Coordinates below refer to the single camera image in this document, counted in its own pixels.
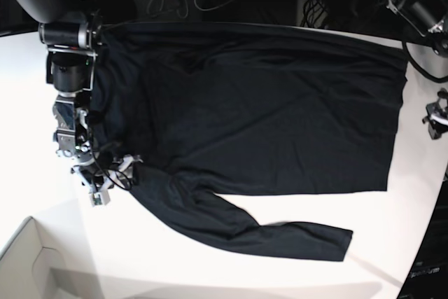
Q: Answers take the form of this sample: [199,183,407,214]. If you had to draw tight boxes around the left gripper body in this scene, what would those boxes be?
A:
[422,89,447,126]

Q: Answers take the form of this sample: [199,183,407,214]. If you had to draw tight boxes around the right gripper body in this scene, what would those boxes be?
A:
[71,155,143,200]

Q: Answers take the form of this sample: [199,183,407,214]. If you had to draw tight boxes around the black t-shirt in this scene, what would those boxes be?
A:
[91,23,407,262]

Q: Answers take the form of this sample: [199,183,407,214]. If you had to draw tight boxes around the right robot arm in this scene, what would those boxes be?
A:
[16,0,140,206]

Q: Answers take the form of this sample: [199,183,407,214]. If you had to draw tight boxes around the white cardboard box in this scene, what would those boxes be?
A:
[1,216,104,298]

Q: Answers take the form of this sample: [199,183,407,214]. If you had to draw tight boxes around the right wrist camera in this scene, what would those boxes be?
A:
[90,190,110,207]

